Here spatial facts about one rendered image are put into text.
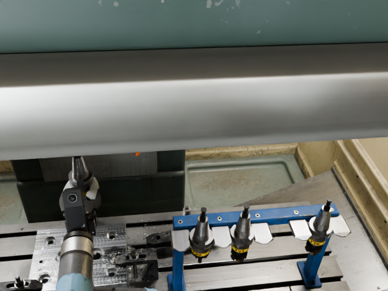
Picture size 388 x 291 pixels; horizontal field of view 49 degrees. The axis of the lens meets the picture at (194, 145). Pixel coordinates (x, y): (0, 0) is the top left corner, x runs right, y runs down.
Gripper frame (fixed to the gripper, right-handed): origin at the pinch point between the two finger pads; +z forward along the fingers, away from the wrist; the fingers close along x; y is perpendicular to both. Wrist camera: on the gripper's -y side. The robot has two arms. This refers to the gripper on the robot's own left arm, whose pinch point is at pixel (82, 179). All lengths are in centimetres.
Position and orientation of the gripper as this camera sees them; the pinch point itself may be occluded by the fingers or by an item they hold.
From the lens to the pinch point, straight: 120.3
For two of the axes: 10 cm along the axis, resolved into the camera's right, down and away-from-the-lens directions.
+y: -0.4, 7.7, 6.4
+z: -1.4, -6.4, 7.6
